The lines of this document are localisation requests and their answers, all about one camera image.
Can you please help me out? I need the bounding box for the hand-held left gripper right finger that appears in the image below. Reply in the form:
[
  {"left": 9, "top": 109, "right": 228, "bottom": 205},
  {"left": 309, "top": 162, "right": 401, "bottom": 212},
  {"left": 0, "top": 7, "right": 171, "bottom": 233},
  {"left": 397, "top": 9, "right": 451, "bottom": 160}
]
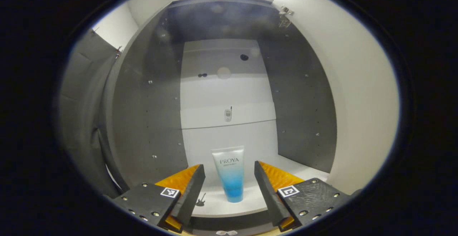
[{"left": 254, "top": 160, "right": 353, "bottom": 233}]

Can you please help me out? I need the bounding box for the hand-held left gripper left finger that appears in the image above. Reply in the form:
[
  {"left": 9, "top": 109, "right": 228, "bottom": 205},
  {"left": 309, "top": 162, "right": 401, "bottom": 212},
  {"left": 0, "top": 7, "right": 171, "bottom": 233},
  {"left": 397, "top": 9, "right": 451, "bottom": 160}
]
[{"left": 104, "top": 163, "right": 206, "bottom": 233}]

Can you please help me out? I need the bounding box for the white and blue bottle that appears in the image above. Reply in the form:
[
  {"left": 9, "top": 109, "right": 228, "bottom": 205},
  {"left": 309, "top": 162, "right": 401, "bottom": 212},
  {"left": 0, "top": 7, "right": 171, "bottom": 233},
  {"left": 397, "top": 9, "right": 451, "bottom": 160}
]
[{"left": 211, "top": 146, "right": 245, "bottom": 203}]

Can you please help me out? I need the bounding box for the metal door hinge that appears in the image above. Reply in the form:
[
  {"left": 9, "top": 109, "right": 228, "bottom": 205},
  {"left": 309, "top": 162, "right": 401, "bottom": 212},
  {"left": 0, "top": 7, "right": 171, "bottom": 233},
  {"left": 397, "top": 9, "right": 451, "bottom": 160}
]
[{"left": 278, "top": 6, "right": 294, "bottom": 28}]

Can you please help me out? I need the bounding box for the black backdrop cloth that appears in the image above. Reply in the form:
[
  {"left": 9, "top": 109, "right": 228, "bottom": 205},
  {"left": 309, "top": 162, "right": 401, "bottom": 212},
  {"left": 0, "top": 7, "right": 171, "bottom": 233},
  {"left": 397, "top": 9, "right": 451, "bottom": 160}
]
[{"left": 59, "top": 30, "right": 124, "bottom": 199}]

